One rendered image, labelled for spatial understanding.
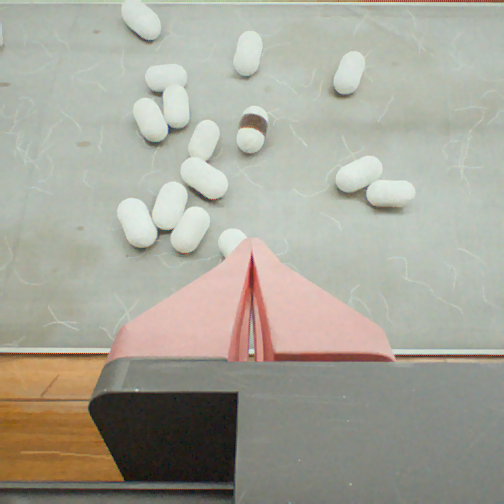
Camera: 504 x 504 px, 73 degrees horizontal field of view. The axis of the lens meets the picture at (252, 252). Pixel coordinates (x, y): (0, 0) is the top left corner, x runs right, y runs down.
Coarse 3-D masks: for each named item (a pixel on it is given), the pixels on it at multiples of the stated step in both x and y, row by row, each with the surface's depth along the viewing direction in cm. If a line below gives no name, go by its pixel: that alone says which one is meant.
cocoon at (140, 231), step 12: (120, 204) 24; (132, 204) 23; (144, 204) 24; (120, 216) 23; (132, 216) 23; (144, 216) 23; (132, 228) 23; (144, 228) 23; (132, 240) 23; (144, 240) 23
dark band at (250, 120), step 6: (246, 114) 25; (252, 114) 25; (240, 120) 26; (246, 120) 25; (252, 120) 25; (258, 120) 25; (264, 120) 25; (240, 126) 25; (246, 126) 25; (252, 126) 25; (258, 126) 25; (264, 126) 25; (264, 132) 25
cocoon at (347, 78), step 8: (344, 56) 27; (352, 56) 26; (360, 56) 27; (344, 64) 27; (352, 64) 26; (360, 64) 26; (336, 72) 27; (344, 72) 26; (352, 72) 26; (360, 72) 27; (336, 80) 27; (344, 80) 26; (352, 80) 26; (336, 88) 27; (344, 88) 27; (352, 88) 27
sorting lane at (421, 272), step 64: (0, 64) 29; (64, 64) 29; (128, 64) 29; (192, 64) 29; (320, 64) 29; (384, 64) 29; (448, 64) 29; (0, 128) 27; (64, 128) 27; (128, 128) 27; (192, 128) 27; (320, 128) 27; (384, 128) 27; (448, 128) 27; (0, 192) 26; (64, 192) 26; (128, 192) 26; (192, 192) 26; (256, 192) 26; (320, 192) 26; (448, 192) 26; (0, 256) 25; (64, 256) 25; (128, 256) 25; (192, 256) 25; (320, 256) 25; (384, 256) 25; (448, 256) 25; (0, 320) 23; (64, 320) 23; (128, 320) 23; (384, 320) 23; (448, 320) 23
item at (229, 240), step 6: (222, 234) 23; (228, 234) 23; (234, 234) 23; (240, 234) 23; (222, 240) 23; (228, 240) 23; (234, 240) 23; (240, 240) 23; (222, 246) 23; (228, 246) 23; (234, 246) 23; (222, 252) 23; (228, 252) 23
